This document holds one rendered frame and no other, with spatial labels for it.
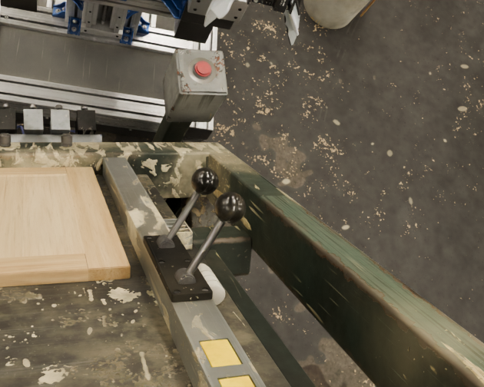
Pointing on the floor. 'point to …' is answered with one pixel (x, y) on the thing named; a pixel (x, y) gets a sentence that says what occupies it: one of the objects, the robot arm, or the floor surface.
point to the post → (170, 131)
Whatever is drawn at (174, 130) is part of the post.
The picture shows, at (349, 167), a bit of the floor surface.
